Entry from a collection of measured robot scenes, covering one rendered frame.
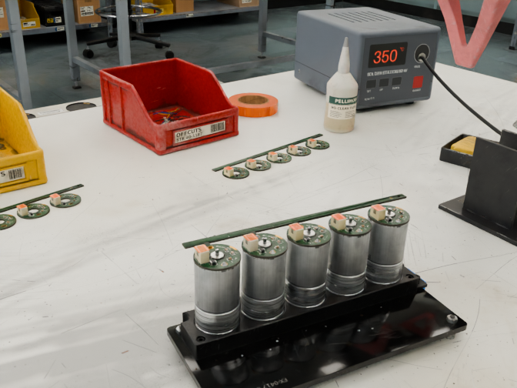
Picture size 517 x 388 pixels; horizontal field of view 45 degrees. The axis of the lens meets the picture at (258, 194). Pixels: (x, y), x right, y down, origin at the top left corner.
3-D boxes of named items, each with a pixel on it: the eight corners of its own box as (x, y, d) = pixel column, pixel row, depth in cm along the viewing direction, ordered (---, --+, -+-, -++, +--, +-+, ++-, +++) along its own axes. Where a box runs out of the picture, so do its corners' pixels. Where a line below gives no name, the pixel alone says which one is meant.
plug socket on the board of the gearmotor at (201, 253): (214, 261, 32) (214, 249, 32) (198, 265, 32) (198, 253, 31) (208, 253, 33) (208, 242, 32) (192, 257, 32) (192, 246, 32)
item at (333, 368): (389, 277, 42) (391, 262, 42) (465, 339, 37) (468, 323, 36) (166, 342, 36) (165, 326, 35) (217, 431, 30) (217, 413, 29)
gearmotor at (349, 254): (370, 301, 38) (380, 227, 35) (337, 311, 37) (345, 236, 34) (347, 280, 40) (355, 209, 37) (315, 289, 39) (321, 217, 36)
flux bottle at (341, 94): (336, 135, 67) (345, 41, 62) (317, 125, 69) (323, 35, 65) (360, 129, 69) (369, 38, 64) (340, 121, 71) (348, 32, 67)
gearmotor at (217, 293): (246, 339, 34) (248, 260, 32) (205, 352, 33) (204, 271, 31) (228, 315, 36) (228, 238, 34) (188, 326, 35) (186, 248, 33)
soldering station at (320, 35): (431, 105, 77) (443, 27, 73) (353, 115, 73) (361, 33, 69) (362, 75, 90) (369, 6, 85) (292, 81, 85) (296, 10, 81)
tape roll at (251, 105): (218, 112, 73) (218, 102, 72) (243, 98, 78) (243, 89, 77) (264, 121, 70) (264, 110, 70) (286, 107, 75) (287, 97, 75)
